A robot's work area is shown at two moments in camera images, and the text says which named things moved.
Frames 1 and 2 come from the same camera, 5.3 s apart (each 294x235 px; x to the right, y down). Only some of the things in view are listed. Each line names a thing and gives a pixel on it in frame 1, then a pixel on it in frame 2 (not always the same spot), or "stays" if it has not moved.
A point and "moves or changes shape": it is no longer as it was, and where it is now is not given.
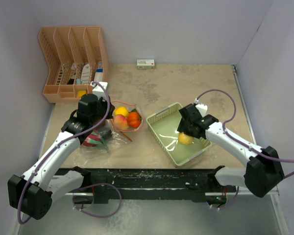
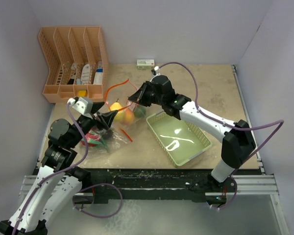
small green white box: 145,63 stays
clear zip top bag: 108,139 moves or changes shape
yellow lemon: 121,110 → 120,116
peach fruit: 120,122 → 128,116
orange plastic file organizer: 75,57 stays
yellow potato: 184,139 → 115,106
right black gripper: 183,128 → 139,97
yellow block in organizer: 81,92 stays
